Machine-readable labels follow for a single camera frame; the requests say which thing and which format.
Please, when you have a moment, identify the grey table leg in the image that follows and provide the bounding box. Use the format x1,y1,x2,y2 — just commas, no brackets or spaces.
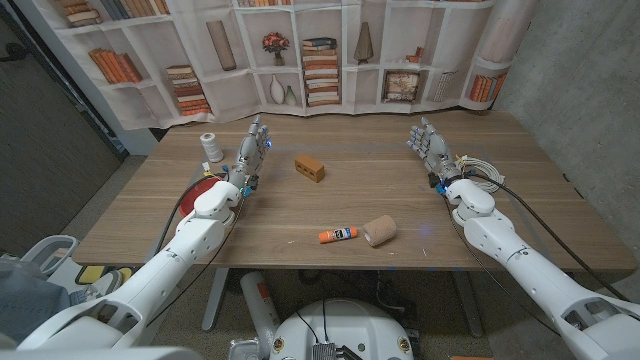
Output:
452,269,485,339
201,268,230,333

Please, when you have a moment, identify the person in blue jeans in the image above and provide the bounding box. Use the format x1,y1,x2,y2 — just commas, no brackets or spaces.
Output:
0,257,71,346

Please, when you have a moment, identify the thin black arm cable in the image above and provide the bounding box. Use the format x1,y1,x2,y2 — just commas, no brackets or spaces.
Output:
441,193,562,337
148,194,247,327

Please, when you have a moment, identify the foil tray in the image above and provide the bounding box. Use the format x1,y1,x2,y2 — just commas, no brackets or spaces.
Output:
228,338,261,360

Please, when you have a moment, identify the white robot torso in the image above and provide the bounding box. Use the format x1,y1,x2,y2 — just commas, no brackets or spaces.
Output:
269,298,415,360

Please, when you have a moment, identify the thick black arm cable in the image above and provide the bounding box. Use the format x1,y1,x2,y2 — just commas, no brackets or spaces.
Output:
152,172,229,256
464,171,632,303

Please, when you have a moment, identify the white string spool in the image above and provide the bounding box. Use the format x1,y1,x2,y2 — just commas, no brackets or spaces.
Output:
199,132,225,164

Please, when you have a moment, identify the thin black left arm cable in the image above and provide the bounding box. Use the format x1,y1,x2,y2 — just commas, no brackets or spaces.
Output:
148,194,247,327

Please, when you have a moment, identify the orange brick block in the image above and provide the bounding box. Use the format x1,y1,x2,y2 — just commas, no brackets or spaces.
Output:
293,153,326,184

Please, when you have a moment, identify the tan bandage roll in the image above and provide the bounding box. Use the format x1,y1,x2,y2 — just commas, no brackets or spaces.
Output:
361,214,398,248

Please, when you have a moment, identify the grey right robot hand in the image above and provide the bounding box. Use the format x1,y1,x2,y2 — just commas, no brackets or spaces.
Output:
407,116,464,184

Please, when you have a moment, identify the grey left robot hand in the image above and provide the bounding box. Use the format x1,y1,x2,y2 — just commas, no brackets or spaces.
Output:
227,114,273,188

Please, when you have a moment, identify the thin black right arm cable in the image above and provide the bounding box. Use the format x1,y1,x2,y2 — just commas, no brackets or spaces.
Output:
441,193,562,337

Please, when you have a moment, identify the orange glue stick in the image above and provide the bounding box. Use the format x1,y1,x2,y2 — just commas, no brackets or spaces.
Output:
318,225,359,245

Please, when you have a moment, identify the white coiled cable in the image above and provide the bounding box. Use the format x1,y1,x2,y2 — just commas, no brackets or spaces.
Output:
454,154,506,194

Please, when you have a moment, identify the printed bookshelf backdrop cloth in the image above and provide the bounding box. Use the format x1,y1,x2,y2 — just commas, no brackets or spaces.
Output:
14,0,541,131

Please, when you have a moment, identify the red bowl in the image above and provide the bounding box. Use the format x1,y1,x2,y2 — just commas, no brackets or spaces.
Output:
178,175,221,217

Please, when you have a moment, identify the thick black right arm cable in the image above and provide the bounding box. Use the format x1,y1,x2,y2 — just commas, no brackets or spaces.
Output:
464,171,632,303

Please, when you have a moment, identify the white cylinder with orange label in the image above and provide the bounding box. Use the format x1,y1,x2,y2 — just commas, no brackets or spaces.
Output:
239,271,281,359

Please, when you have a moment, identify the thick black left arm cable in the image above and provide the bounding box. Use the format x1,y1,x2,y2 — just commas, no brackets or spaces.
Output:
152,172,229,256

